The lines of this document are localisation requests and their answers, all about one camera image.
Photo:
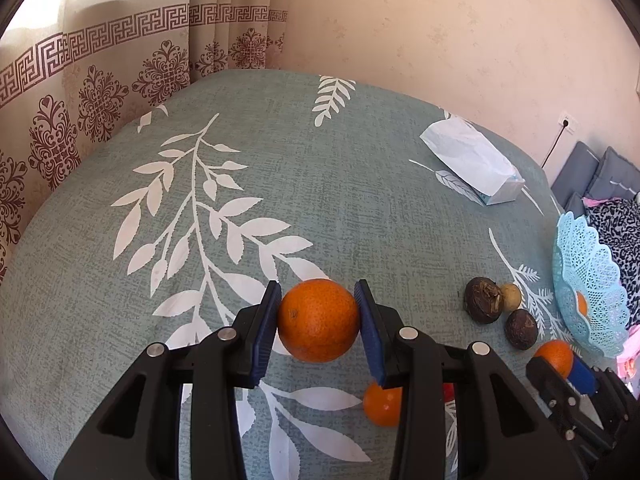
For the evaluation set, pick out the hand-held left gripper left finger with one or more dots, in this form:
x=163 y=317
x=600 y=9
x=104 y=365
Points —
x=267 y=320

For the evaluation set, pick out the dark brown round fruit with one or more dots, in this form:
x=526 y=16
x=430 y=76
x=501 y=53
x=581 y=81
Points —
x=481 y=301
x=521 y=329

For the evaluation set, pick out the small beige round fruit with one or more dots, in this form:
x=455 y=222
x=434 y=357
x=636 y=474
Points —
x=512 y=296

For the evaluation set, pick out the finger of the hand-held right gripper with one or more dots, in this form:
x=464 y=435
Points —
x=552 y=387
x=584 y=376

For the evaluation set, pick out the leopard print cloth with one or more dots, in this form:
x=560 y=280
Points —
x=617 y=232

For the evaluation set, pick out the small grey cushion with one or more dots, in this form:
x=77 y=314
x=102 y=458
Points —
x=575 y=207

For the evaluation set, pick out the large orange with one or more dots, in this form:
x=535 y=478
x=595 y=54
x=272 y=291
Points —
x=317 y=320

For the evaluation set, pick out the beige patterned curtain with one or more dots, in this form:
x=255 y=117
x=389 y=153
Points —
x=100 y=70

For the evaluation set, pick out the white wall outlet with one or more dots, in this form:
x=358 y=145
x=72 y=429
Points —
x=569 y=121

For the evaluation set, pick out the tissue pack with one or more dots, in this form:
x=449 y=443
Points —
x=470 y=160

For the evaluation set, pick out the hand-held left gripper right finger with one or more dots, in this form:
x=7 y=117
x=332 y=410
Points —
x=370 y=330

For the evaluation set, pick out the light blue lattice basket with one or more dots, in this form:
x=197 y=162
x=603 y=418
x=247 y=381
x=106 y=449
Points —
x=595 y=270

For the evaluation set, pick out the wide grey cushion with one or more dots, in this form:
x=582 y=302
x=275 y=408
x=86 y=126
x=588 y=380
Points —
x=617 y=172

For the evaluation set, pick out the red tomato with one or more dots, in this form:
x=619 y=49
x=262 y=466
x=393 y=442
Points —
x=448 y=392

